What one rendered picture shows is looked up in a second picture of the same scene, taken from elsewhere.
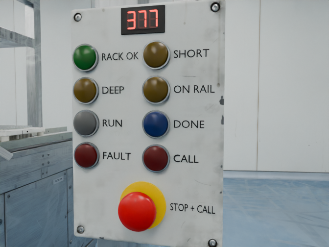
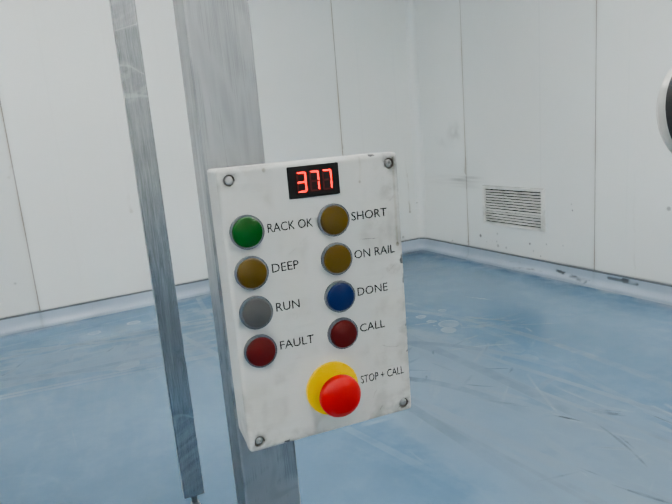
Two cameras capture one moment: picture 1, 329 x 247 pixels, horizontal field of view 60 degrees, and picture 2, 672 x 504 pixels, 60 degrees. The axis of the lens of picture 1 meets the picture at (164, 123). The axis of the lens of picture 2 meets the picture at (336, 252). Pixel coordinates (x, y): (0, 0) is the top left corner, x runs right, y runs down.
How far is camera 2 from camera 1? 0.36 m
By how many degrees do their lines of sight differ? 34
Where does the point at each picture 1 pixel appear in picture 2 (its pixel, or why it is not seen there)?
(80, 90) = (249, 275)
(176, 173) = (364, 343)
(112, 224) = (298, 420)
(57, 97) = not seen: outside the picture
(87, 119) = (262, 308)
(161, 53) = (343, 219)
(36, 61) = not seen: outside the picture
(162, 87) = (346, 256)
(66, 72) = not seen: outside the picture
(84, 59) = (250, 236)
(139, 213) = (349, 396)
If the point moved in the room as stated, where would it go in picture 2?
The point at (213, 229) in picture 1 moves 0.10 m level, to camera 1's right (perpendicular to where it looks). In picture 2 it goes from (403, 388) to (472, 360)
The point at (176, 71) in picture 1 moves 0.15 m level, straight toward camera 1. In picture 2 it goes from (355, 234) to (473, 257)
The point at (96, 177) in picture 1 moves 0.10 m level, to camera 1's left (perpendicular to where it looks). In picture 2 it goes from (273, 373) to (166, 409)
